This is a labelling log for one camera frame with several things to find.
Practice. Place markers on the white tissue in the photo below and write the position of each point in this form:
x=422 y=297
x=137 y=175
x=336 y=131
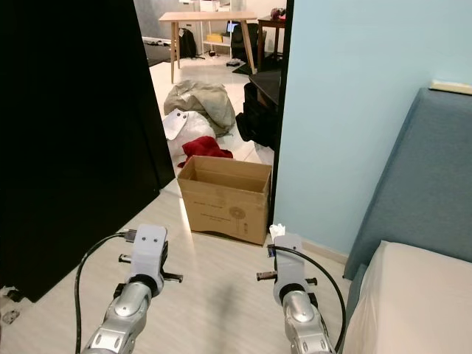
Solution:
x=278 y=231

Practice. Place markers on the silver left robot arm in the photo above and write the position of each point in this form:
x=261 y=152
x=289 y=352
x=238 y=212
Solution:
x=129 y=310

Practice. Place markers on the brown cardboard box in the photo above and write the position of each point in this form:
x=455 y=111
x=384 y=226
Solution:
x=225 y=206

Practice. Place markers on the red cloth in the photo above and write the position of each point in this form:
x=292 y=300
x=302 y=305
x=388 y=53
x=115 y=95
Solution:
x=203 y=147

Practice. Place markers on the white plastic bag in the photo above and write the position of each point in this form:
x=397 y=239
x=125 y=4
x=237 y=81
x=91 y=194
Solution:
x=192 y=133

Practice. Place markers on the beige sheeted mattress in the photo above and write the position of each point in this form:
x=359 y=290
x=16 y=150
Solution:
x=413 y=302

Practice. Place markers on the black wardrobe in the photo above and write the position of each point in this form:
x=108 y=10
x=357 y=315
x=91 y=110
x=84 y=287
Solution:
x=66 y=147

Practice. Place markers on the olive grey cloth heap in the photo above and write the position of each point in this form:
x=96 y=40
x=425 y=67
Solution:
x=203 y=99

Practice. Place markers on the black office chair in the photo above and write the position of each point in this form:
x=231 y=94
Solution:
x=242 y=40

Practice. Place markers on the dark brown table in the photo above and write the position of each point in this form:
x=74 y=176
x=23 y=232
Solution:
x=271 y=22

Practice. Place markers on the light wooden table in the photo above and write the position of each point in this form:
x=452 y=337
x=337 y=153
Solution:
x=206 y=16

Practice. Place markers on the white remote control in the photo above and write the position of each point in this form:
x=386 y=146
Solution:
x=450 y=87

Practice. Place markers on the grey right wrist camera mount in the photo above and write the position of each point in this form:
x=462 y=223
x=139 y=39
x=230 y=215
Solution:
x=289 y=265

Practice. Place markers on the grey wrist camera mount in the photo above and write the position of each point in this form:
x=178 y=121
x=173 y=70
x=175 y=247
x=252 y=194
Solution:
x=149 y=251
x=289 y=265

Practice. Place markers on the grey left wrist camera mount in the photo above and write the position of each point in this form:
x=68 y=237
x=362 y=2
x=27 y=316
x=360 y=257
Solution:
x=149 y=251

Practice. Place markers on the black door frame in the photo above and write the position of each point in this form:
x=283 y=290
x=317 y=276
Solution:
x=282 y=110

